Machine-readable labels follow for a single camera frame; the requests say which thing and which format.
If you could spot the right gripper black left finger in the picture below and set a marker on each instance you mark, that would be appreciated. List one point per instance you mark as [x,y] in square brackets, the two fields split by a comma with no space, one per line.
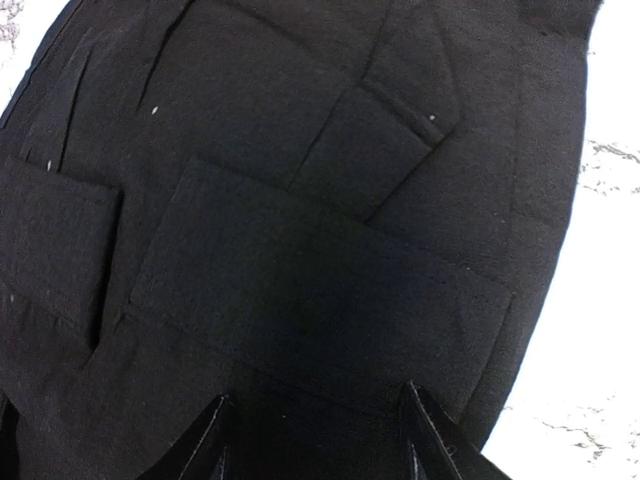
[201,453]

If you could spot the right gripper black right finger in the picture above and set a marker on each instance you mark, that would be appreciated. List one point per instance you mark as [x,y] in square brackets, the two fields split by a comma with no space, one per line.
[432,444]

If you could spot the black long sleeve shirt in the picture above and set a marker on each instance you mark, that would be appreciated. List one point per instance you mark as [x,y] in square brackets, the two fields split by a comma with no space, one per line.
[303,205]

